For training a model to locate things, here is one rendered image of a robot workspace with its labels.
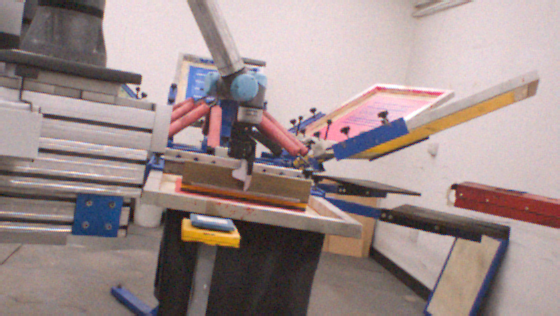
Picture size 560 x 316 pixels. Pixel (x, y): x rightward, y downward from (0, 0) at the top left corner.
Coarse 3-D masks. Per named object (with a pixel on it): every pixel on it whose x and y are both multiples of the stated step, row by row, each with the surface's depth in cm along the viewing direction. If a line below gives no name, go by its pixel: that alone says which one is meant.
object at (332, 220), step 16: (160, 176) 193; (144, 192) 160; (160, 192) 160; (176, 208) 161; (192, 208) 162; (208, 208) 162; (224, 208) 162; (240, 208) 162; (256, 208) 163; (272, 208) 167; (320, 208) 198; (336, 208) 191; (272, 224) 164; (288, 224) 164; (304, 224) 164; (320, 224) 165; (336, 224) 165; (352, 224) 165
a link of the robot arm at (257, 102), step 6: (252, 72) 190; (258, 72) 191; (258, 78) 190; (264, 78) 191; (258, 84) 190; (264, 84) 192; (258, 90) 191; (264, 90) 192; (258, 96) 191; (264, 96) 193; (240, 102) 193; (246, 102) 191; (252, 102) 191; (258, 102) 191; (258, 108) 192
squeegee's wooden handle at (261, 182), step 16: (192, 160) 195; (192, 176) 195; (208, 176) 196; (224, 176) 196; (256, 176) 197; (272, 176) 197; (288, 176) 198; (256, 192) 197; (272, 192) 198; (288, 192) 198; (304, 192) 199
